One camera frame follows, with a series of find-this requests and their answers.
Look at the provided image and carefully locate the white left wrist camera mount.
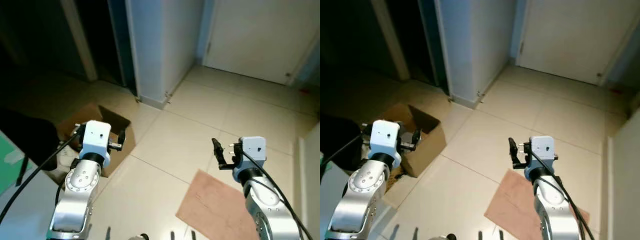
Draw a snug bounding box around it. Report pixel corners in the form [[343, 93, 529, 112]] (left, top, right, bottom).
[[371, 120, 402, 169], [79, 120, 112, 166]]

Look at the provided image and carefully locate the black tape strip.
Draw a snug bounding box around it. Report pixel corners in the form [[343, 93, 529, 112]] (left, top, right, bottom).
[[16, 155, 29, 187]]

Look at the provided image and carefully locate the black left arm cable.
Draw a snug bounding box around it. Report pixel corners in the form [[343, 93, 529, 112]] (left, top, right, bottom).
[[320, 131, 366, 168], [0, 127, 83, 223]]

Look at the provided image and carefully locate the open brown cardboard box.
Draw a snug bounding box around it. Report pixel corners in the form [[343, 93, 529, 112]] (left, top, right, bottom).
[[382, 103, 447, 178], [56, 103, 137, 178]]

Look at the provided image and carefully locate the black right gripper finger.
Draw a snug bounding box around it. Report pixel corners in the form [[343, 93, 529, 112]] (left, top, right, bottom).
[[211, 138, 226, 167], [508, 137, 521, 167]]

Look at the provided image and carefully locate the dark black furniture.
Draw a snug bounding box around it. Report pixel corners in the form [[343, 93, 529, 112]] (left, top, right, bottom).
[[0, 107, 59, 171], [320, 116, 362, 172]]

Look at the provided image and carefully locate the white door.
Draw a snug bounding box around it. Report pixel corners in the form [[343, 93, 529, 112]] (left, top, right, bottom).
[[202, 0, 321, 86], [515, 0, 640, 86]]

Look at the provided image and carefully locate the white cabinet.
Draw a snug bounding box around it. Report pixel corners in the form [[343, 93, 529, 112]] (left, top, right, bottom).
[[298, 122, 321, 240], [606, 107, 640, 240]]

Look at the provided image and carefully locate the pale wooden door frame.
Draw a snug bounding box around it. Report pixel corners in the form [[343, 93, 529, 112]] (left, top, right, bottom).
[[60, 0, 98, 82], [371, 0, 411, 81]]

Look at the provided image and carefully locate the flat brown cardboard sheet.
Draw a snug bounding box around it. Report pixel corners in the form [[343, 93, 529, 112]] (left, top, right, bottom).
[[484, 169, 591, 240], [176, 170, 261, 240]]

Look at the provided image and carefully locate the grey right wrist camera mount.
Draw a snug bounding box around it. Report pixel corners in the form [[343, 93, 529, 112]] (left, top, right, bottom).
[[239, 136, 268, 170], [525, 136, 557, 171]]

